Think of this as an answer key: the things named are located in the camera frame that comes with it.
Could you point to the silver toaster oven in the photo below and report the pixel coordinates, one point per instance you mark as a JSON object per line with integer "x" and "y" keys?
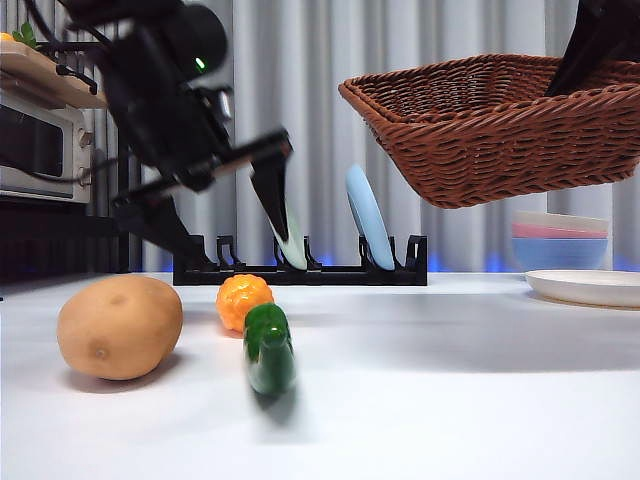
{"x": 45, "y": 140}

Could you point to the wooden board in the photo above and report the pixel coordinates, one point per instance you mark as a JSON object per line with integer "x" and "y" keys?
{"x": 35, "y": 75}

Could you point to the pale blue plate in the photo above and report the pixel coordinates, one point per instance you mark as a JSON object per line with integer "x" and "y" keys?
{"x": 370, "y": 220}

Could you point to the pale green plate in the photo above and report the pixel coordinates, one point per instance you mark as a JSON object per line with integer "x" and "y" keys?
{"x": 295, "y": 250}

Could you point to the black dish rack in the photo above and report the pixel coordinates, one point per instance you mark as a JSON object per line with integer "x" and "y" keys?
{"x": 325, "y": 276}

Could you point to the grey pleated curtain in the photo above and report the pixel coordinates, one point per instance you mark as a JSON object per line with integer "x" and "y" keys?
{"x": 310, "y": 75}

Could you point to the cream plate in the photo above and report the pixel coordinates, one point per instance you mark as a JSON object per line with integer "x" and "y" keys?
{"x": 585, "y": 287}

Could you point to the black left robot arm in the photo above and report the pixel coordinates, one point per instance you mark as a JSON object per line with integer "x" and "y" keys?
{"x": 200, "y": 35}

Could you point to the yellow fruit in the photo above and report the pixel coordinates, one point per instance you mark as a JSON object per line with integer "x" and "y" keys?
{"x": 6, "y": 37}

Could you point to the green leaves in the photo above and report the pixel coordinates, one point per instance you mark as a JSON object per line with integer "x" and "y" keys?
{"x": 26, "y": 35}

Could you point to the yellow corn cob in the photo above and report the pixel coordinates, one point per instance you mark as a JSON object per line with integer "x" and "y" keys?
{"x": 237, "y": 300}

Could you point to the brown wicker basket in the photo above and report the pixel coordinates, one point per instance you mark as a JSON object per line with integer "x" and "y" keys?
{"x": 500, "y": 150}

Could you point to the green cucumber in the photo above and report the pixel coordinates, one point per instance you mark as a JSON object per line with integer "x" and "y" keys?
{"x": 270, "y": 360}

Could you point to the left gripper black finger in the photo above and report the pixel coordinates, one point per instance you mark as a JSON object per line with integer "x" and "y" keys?
{"x": 272, "y": 195}
{"x": 165, "y": 225}

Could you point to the cream bowl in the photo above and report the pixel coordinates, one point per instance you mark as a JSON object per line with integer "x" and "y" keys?
{"x": 560, "y": 221}

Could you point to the blue bowl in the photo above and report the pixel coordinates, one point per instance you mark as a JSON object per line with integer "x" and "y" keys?
{"x": 560, "y": 252}

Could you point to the pink bowl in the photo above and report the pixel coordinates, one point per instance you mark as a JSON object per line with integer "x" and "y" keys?
{"x": 550, "y": 232}

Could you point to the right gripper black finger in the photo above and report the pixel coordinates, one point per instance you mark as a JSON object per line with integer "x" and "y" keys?
{"x": 582, "y": 45}

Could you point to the brown potato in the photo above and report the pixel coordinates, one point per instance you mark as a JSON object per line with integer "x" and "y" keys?
{"x": 120, "y": 325}

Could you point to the black metal shelf frame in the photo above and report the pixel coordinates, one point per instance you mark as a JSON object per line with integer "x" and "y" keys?
{"x": 107, "y": 200}

